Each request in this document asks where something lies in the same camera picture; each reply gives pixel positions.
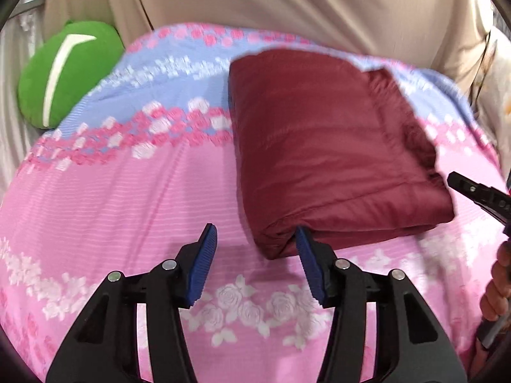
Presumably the person's right hand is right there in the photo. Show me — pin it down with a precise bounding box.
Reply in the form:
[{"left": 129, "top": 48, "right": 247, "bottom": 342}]
[{"left": 479, "top": 240, "right": 511, "bottom": 324}]

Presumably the green plush pillow white stripe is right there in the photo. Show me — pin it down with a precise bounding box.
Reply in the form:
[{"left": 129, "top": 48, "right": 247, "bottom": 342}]
[{"left": 18, "top": 20, "right": 125, "bottom": 129}]

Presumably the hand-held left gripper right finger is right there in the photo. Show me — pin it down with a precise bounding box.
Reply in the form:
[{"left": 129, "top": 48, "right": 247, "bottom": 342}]
[{"left": 294, "top": 226, "right": 469, "bottom": 383}]

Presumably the maroon quilted puffer jacket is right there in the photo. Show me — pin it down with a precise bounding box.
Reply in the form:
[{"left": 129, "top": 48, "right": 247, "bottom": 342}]
[{"left": 228, "top": 49, "right": 456, "bottom": 260}]

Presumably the white sheer curtain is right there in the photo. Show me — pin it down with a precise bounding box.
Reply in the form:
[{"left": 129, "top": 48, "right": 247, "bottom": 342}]
[{"left": 0, "top": 6, "right": 46, "bottom": 192}]

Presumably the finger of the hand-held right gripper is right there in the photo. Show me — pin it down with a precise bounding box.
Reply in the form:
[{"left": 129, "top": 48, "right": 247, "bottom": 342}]
[{"left": 447, "top": 171, "right": 511, "bottom": 231}]

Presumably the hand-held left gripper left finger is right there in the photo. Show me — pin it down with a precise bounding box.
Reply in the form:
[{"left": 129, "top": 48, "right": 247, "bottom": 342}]
[{"left": 46, "top": 223, "right": 218, "bottom": 383}]

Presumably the pink blue rose-print blanket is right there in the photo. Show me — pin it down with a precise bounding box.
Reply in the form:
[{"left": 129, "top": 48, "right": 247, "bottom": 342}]
[{"left": 0, "top": 22, "right": 506, "bottom": 383}]

